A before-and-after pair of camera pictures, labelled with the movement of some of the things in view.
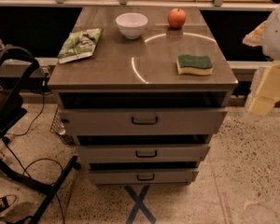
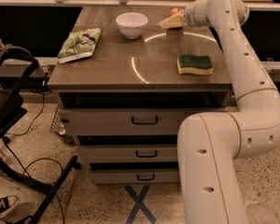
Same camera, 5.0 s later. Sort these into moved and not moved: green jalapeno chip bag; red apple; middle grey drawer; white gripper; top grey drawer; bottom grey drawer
Moved: red apple; white gripper
Not moved: bottom grey drawer; green jalapeno chip bag; middle grey drawer; top grey drawer
